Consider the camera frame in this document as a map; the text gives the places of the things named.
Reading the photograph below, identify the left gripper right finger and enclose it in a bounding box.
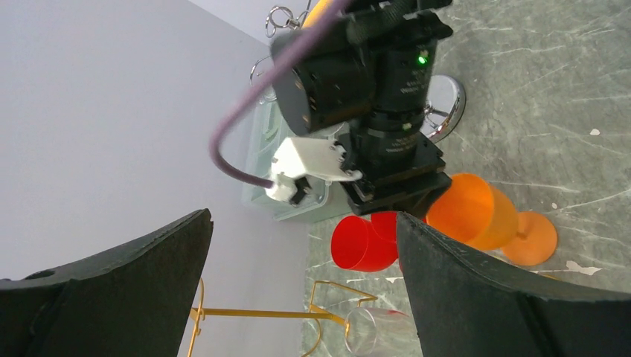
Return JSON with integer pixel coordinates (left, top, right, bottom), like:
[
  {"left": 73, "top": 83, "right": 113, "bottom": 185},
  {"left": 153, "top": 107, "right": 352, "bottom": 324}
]
[{"left": 397, "top": 213, "right": 630, "bottom": 356}]

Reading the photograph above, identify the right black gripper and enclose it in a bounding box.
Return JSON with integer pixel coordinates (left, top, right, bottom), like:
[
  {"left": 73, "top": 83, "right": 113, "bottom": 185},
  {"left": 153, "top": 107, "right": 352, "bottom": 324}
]
[{"left": 336, "top": 134, "right": 452, "bottom": 216}]

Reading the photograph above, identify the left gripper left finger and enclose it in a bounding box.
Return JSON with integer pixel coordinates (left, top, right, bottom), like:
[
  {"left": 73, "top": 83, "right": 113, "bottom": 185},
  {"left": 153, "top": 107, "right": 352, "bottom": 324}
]
[{"left": 1, "top": 209, "right": 214, "bottom": 356}]

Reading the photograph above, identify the silver wire glass rack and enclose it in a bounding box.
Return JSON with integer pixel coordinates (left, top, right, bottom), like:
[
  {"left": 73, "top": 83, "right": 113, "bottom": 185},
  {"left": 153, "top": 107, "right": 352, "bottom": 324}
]
[{"left": 252, "top": 1, "right": 466, "bottom": 145}]

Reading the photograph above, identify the yellow goblet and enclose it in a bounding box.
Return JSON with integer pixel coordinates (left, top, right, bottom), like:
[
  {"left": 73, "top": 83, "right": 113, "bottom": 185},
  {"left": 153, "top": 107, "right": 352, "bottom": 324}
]
[{"left": 302, "top": 0, "right": 333, "bottom": 28}]

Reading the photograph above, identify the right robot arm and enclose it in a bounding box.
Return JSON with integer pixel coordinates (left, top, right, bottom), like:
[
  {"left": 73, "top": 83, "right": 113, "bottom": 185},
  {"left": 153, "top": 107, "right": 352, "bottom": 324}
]
[{"left": 266, "top": 1, "right": 466, "bottom": 217}]

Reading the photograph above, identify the tall clear flute glass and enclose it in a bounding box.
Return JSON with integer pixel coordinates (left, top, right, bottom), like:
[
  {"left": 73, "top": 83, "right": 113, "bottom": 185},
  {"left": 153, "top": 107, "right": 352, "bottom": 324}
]
[{"left": 344, "top": 307, "right": 422, "bottom": 356}]

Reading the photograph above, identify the red goblet right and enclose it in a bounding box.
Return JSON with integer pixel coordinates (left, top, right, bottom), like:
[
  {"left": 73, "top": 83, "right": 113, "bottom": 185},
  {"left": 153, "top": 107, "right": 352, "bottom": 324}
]
[{"left": 370, "top": 211, "right": 397, "bottom": 243}]

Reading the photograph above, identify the red goblet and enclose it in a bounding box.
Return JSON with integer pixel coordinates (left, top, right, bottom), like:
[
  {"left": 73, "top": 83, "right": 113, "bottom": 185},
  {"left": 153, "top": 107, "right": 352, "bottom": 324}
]
[
  {"left": 330, "top": 216, "right": 398, "bottom": 272},
  {"left": 370, "top": 211, "right": 397, "bottom": 243}
]

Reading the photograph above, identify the orange goblet centre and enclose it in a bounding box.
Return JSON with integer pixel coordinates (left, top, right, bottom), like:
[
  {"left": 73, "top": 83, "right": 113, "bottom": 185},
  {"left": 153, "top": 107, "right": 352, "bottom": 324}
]
[{"left": 426, "top": 173, "right": 558, "bottom": 266}]

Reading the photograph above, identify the red goblet back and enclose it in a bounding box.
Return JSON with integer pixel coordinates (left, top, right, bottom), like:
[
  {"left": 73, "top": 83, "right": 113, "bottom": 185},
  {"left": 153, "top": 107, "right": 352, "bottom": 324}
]
[{"left": 330, "top": 216, "right": 398, "bottom": 272}]

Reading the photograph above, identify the clear plastic storage box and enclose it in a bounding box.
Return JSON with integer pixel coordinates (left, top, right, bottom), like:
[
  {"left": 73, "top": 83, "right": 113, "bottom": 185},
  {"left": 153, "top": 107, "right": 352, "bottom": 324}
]
[{"left": 242, "top": 89, "right": 350, "bottom": 224}]

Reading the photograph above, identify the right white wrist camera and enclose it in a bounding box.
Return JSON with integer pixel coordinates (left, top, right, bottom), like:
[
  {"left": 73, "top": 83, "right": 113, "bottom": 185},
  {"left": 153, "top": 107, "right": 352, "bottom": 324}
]
[{"left": 265, "top": 137, "right": 363, "bottom": 205}]

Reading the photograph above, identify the gold wire glass rack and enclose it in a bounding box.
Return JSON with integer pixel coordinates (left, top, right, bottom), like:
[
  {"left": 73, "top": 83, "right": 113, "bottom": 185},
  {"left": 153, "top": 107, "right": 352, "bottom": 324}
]
[{"left": 187, "top": 278, "right": 379, "bottom": 357}]

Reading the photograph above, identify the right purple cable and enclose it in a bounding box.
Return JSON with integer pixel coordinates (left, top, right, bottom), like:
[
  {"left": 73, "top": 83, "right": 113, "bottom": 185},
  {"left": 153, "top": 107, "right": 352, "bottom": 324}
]
[{"left": 208, "top": 0, "right": 353, "bottom": 190}]

